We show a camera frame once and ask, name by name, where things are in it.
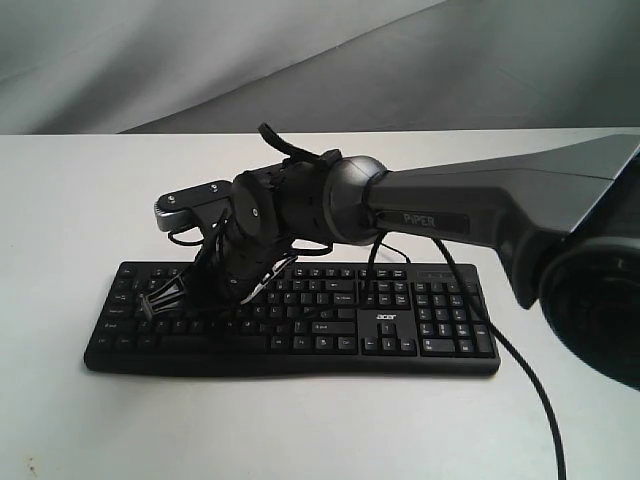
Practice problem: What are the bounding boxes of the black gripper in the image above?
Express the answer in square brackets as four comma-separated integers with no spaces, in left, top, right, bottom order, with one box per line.
[141,219,297,321]

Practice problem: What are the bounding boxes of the black grey piper robot arm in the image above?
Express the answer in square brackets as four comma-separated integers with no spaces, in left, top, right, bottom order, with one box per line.
[142,125,639,388]

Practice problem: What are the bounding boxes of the black acer keyboard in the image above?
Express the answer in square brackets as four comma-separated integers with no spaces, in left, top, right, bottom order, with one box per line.
[84,262,500,378]

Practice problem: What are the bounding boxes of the grey backdrop cloth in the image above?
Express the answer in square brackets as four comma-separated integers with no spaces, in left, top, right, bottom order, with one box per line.
[1,1,639,134]

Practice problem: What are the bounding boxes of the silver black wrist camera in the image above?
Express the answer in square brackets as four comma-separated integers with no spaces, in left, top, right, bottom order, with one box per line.
[154,180,232,233]

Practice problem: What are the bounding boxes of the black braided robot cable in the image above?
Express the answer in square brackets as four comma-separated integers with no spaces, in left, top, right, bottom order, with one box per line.
[258,123,569,480]

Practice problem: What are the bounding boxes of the black keyboard usb cable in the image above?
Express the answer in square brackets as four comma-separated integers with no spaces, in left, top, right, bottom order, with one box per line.
[167,227,414,266]

